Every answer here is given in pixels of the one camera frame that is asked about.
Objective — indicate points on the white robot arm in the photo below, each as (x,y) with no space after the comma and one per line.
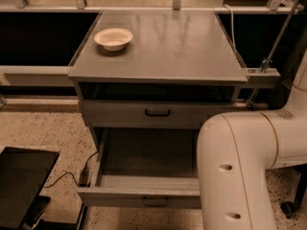
(235,149)

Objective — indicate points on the grey drawer cabinet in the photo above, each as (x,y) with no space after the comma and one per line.
(174,57)

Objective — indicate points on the closed upper drawer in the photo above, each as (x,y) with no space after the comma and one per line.
(131,114)

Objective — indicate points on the open lower drawer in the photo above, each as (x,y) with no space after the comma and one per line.
(137,162)

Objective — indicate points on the white bowl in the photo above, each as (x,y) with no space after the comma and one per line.
(113,39)

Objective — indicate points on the black monitor panel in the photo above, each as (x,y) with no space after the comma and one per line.
(23,173)

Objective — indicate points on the black office chair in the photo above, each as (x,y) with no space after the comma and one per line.
(289,208)

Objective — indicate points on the black upper drawer handle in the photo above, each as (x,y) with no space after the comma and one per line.
(153,113)

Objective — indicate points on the black drawer handle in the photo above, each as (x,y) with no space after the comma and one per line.
(155,202)
(153,113)

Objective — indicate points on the black lower drawer handle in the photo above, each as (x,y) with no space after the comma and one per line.
(155,202)

